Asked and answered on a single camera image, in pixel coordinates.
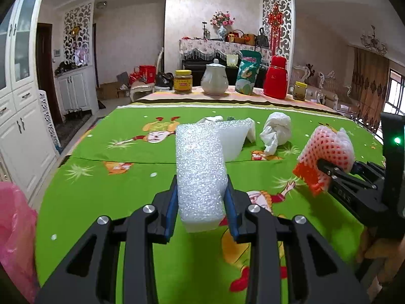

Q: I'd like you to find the small yellow lid jar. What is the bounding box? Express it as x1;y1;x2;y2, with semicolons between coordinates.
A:
292;81;308;101

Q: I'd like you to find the chandelier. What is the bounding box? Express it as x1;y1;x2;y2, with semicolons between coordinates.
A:
360;25;388;56

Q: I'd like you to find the low white cabinet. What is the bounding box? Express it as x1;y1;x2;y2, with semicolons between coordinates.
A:
54;65;99;115

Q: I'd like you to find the red thermos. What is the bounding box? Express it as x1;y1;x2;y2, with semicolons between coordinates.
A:
263;56;288;100

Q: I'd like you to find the white plastic bag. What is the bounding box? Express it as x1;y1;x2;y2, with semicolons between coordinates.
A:
259;112;292;157

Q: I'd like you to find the piano with lace cover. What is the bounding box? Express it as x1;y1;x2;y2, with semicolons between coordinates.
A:
178;39;270;88

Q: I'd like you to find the green snack bag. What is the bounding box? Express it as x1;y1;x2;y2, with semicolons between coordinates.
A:
235;50;261;95

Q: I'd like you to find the red gift bag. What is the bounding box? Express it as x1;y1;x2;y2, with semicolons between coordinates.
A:
139;65;156;84

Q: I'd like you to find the beige ornate sofa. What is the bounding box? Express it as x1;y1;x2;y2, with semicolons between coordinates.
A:
288;64;359;117

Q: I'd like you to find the cardboard box on floor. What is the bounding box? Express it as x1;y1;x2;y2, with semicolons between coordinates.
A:
96;82;121;100

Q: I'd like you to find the person right hand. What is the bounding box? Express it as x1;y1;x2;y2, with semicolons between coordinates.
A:
358;227;404;284

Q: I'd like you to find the green cartoon tablecloth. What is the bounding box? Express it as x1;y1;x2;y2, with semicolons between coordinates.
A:
35;104;384;303

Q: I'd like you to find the brown curtain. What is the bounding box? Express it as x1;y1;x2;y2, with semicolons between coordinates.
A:
351;47;389;133

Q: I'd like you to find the flower vase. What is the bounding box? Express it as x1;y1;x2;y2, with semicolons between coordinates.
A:
210;10;235;41

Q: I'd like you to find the white foam block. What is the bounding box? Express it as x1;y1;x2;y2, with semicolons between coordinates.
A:
217;117;256;162

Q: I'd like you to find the pink foam net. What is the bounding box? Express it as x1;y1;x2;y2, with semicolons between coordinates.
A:
292;125;355;196

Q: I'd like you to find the red chinese knot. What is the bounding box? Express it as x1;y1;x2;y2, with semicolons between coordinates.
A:
268;3;284;56

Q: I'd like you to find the black handbag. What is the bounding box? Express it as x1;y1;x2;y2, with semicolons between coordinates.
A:
255;27;269;48

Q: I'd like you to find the yellow lid honey jar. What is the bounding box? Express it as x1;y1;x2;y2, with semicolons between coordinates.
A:
173;70;193;94

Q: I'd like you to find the pink trash bag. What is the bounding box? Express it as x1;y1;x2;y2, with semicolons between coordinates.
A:
1;182;39;303

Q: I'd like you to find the white dining chair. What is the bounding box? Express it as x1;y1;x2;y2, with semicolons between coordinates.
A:
130;47;164;102

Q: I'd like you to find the white ceramic teapot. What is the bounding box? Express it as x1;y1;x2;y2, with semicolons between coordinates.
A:
200;58;229;96

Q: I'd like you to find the white foam piece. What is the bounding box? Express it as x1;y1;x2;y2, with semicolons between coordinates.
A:
176;124;228;233

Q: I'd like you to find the white display cabinet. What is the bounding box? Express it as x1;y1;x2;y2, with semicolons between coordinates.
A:
1;0;56;200

